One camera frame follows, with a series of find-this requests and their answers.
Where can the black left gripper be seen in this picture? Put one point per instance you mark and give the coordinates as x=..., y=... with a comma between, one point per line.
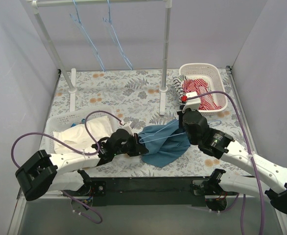
x=138, y=147

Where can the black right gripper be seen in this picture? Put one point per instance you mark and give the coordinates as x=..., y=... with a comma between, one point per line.
x=180, y=117

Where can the blue wire hanger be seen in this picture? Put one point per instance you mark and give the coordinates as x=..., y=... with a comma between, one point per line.
x=159, y=132
x=111, y=30
x=77, y=21

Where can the teal blue tank top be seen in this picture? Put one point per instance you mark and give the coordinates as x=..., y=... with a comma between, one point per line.
x=165, y=151

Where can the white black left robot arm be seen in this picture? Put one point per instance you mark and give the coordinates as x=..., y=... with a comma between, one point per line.
x=44, y=172

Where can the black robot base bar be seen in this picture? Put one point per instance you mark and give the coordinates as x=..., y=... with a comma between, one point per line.
x=142, y=191

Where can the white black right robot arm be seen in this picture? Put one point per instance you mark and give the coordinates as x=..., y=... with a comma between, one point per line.
x=265, y=178

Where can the black white striped shirt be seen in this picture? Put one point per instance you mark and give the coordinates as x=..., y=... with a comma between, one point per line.
x=178, y=81

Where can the red white striped shirt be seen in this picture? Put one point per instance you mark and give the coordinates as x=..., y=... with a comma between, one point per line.
x=200, y=86

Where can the floral patterned table mat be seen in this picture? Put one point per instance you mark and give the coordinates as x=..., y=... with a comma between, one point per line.
x=134, y=96

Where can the white perforated laundry basket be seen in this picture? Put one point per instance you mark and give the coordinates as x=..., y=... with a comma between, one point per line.
x=210, y=74

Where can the white cloth in basket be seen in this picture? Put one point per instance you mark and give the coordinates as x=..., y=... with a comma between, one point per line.
x=78, y=138

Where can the white basket on left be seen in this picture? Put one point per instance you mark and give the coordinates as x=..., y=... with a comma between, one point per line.
x=63, y=122

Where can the white clothes rack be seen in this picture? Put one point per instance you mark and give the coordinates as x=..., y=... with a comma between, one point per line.
x=36, y=4

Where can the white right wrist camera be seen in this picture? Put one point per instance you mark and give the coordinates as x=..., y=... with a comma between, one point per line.
x=189, y=102

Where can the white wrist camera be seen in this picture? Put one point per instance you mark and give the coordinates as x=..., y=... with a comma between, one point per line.
x=128, y=127
x=189, y=102

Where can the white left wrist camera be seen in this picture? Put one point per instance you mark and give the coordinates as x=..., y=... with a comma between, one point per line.
x=128, y=127

